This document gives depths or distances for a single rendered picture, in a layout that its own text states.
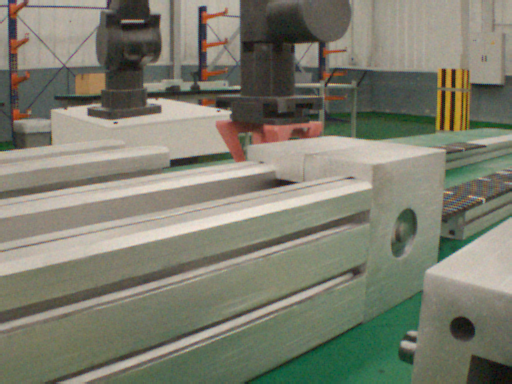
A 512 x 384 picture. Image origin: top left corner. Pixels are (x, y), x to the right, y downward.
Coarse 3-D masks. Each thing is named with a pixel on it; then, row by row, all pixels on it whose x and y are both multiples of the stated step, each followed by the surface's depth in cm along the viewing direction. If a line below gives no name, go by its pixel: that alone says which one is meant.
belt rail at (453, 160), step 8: (504, 136) 108; (488, 144) 94; (496, 144) 97; (504, 144) 100; (456, 152) 84; (464, 152) 86; (472, 152) 89; (480, 152) 93; (488, 152) 95; (496, 152) 97; (504, 152) 101; (448, 160) 84; (456, 160) 85; (464, 160) 87; (472, 160) 89; (480, 160) 92; (448, 168) 83
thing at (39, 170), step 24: (72, 144) 45; (96, 144) 45; (120, 144) 47; (0, 168) 33; (24, 168) 34; (48, 168) 35; (72, 168) 36; (96, 168) 38; (120, 168) 39; (144, 168) 40; (0, 192) 33; (24, 192) 35; (48, 192) 36
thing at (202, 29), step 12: (204, 12) 887; (204, 24) 893; (204, 36) 897; (204, 48) 899; (324, 48) 1109; (204, 60) 906; (300, 60) 1072; (324, 60) 1116; (204, 72) 907; (216, 72) 883; (324, 72) 1121; (324, 96) 1128; (324, 108) 1140; (324, 120) 1138; (336, 120) 1116; (348, 120) 1088
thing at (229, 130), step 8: (280, 112) 56; (288, 112) 55; (296, 112) 55; (224, 120) 57; (224, 128) 56; (232, 128) 56; (240, 128) 57; (248, 128) 58; (256, 128) 58; (224, 136) 57; (232, 136) 56; (256, 136) 60; (264, 136) 59; (232, 144) 56; (240, 144) 57; (256, 144) 59; (232, 152) 57; (240, 152) 57; (240, 160) 57
